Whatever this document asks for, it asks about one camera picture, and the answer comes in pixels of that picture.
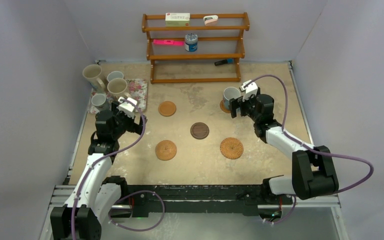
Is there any pink white small device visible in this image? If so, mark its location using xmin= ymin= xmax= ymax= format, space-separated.
xmin=202 ymin=15 xmax=219 ymax=26

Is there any purple cable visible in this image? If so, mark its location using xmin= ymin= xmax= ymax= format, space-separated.
xmin=243 ymin=74 xmax=375 ymax=226
xmin=70 ymin=98 xmax=166 ymax=240

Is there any black aluminium base frame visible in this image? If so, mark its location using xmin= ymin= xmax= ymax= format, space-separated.
xmin=40 ymin=176 xmax=348 ymax=240

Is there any wooden three-tier shelf rack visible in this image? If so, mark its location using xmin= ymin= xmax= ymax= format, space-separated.
xmin=141 ymin=12 xmax=250 ymax=84

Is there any tall cream mug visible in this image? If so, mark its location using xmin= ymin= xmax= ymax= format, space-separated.
xmin=82 ymin=64 xmax=108 ymax=92

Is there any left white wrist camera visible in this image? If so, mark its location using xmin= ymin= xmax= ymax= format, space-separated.
xmin=117 ymin=97 xmax=138 ymax=119

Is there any smooth wooden coaster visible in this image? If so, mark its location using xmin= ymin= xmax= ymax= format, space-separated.
xmin=158 ymin=101 xmax=177 ymax=117
xmin=219 ymin=101 xmax=231 ymax=114

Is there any blue mug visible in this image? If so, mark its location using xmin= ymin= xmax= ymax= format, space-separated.
xmin=222 ymin=87 xmax=241 ymax=111

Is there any woven rattan coaster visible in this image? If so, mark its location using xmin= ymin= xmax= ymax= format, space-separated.
xmin=219 ymin=137 xmax=244 ymax=160
xmin=155 ymin=140 xmax=177 ymax=161

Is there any black blue marker pen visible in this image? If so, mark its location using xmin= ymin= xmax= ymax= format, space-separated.
xmin=214 ymin=58 xmax=234 ymax=67

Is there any small grey white mug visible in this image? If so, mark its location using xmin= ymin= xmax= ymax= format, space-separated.
xmin=90 ymin=93 xmax=111 ymax=114

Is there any blue white lidded jar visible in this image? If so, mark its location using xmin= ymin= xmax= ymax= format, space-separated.
xmin=184 ymin=33 xmax=198 ymax=52

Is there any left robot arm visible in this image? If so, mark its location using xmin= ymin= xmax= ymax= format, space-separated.
xmin=50 ymin=97 xmax=146 ymax=240

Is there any cream mug with plant print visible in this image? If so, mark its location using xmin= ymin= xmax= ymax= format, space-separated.
xmin=107 ymin=78 xmax=132 ymax=100

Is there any dark brown wooden coaster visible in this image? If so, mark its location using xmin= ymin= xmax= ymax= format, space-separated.
xmin=190 ymin=122 xmax=210 ymax=140

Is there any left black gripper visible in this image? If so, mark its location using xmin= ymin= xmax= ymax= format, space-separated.
xmin=111 ymin=101 xmax=146 ymax=140

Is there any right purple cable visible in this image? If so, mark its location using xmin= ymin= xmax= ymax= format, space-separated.
xmin=243 ymin=74 xmax=375 ymax=226

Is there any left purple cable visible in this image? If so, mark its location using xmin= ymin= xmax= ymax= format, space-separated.
xmin=70 ymin=98 xmax=166 ymax=240

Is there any white green cardboard box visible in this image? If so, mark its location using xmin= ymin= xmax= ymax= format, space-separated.
xmin=165 ymin=12 xmax=190 ymax=27

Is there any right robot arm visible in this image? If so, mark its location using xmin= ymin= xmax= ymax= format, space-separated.
xmin=229 ymin=94 xmax=339 ymax=204

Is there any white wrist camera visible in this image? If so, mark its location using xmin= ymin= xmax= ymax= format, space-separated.
xmin=117 ymin=97 xmax=138 ymax=119
xmin=239 ymin=80 xmax=259 ymax=102

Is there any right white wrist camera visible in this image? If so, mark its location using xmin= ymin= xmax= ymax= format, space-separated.
xmin=239 ymin=80 xmax=259 ymax=102

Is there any floral pattern tray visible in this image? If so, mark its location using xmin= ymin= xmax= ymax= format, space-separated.
xmin=87 ymin=78 xmax=148 ymax=114

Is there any pink highlighter marker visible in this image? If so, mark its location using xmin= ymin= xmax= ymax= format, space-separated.
xmin=152 ymin=39 xmax=184 ymax=47

